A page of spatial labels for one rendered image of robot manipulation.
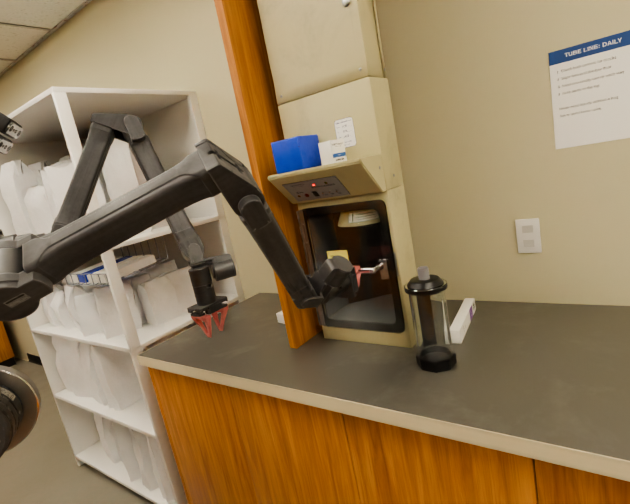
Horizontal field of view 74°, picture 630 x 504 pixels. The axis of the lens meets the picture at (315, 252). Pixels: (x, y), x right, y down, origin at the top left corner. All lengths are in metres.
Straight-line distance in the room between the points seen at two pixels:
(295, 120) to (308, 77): 0.13
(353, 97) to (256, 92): 0.33
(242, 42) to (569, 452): 1.28
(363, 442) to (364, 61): 0.98
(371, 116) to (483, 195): 0.55
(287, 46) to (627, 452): 1.22
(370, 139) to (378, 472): 0.87
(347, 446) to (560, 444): 0.53
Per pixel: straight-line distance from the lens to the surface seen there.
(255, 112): 1.35
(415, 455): 1.13
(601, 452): 0.95
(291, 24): 1.34
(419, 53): 1.60
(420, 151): 1.59
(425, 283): 1.08
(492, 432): 0.97
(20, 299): 0.76
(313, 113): 1.28
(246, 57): 1.39
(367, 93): 1.18
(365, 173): 1.10
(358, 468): 1.26
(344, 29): 1.24
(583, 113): 1.47
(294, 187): 1.24
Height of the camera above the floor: 1.51
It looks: 11 degrees down
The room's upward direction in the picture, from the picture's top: 11 degrees counter-clockwise
